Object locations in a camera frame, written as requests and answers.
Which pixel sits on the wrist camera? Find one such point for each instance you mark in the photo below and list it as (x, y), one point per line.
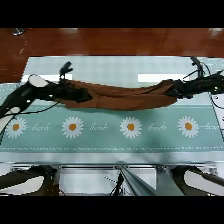
(65, 69)
(197, 66)

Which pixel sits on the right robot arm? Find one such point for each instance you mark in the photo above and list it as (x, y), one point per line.
(208, 84)

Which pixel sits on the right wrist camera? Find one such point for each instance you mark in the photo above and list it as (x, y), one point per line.
(197, 66)

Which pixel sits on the brown garment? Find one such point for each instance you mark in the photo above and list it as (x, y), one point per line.
(120, 96)

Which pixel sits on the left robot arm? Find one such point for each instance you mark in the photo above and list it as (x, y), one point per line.
(23, 91)

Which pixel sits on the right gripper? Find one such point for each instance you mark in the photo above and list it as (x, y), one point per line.
(181, 88)

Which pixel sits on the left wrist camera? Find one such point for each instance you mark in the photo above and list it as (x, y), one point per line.
(65, 69)

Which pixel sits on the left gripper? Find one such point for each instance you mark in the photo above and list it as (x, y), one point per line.
(79, 94)

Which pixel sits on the silver frame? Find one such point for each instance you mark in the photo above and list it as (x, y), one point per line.
(140, 181)

